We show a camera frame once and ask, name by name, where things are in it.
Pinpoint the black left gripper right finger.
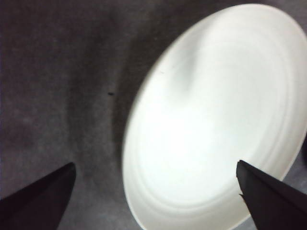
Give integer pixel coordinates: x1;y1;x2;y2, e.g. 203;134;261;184
236;160;307;230

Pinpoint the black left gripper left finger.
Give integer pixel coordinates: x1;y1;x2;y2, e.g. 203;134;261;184
0;162;76;230

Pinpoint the white round plate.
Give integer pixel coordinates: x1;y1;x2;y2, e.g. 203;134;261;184
122;3;307;230

